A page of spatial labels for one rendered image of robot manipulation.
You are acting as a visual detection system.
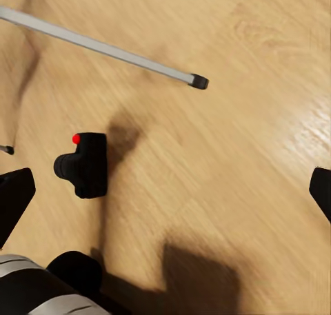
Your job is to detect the digital camera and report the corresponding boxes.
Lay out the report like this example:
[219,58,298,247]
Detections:
[54,132,107,199]

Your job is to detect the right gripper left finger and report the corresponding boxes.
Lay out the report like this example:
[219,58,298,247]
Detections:
[0,167,36,250]

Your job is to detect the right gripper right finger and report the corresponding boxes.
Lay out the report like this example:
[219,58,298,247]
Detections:
[309,167,331,223]

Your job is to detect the camera tripod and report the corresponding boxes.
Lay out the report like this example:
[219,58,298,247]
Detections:
[0,5,208,154]

